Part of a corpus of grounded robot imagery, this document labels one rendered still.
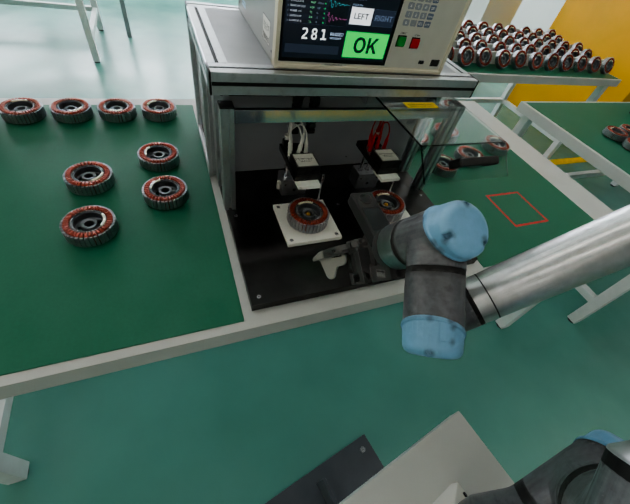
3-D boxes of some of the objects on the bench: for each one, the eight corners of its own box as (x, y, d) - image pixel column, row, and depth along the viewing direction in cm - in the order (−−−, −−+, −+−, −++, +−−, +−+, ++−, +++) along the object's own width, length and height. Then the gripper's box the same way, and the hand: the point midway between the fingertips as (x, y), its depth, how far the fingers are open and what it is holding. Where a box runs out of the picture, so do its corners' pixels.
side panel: (220, 176, 100) (213, 62, 76) (209, 176, 99) (199, 61, 75) (206, 127, 116) (197, 21, 92) (198, 127, 115) (186, 20, 91)
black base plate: (473, 263, 94) (478, 258, 92) (251, 311, 72) (251, 306, 70) (396, 165, 121) (398, 160, 119) (217, 178, 99) (216, 172, 97)
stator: (57, 187, 85) (50, 176, 83) (90, 166, 93) (86, 154, 90) (93, 202, 84) (88, 191, 81) (125, 179, 92) (121, 168, 89)
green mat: (615, 238, 114) (616, 237, 114) (483, 267, 93) (483, 267, 93) (458, 105, 168) (458, 104, 168) (352, 105, 147) (352, 104, 147)
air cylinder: (305, 193, 98) (308, 178, 94) (281, 196, 95) (283, 180, 91) (300, 183, 101) (302, 168, 97) (276, 185, 98) (278, 169, 94)
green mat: (244, 321, 70) (244, 320, 70) (-161, 411, 49) (-162, 411, 49) (192, 105, 124) (192, 104, 124) (-12, 105, 103) (-12, 104, 103)
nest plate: (341, 239, 88) (342, 236, 87) (287, 247, 83) (288, 244, 82) (322, 202, 96) (322, 199, 96) (272, 207, 91) (272, 204, 90)
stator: (333, 232, 87) (336, 222, 85) (293, 237, 84) (295, 227, 81) (319, 204, 94) (321, 194, 91) (281, 208, 90) (282, 197, 87)
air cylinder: (375, 186, 106) (380, 172, 102) (354, 188, 103) (359, 174, 99) (368, 177, 109) (373, 163, 105) (348, 179, 106) (353, 164, 102)
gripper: (351, 288, 49) (308, 292, 68) (447, 267, 56) (383, 275, 75) (339, 233, 50) (300, 251, 69) (435, 218, 57) (376, 239, 75)
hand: (341, 251), depth 72 cm, fingers open, 13 cm apart
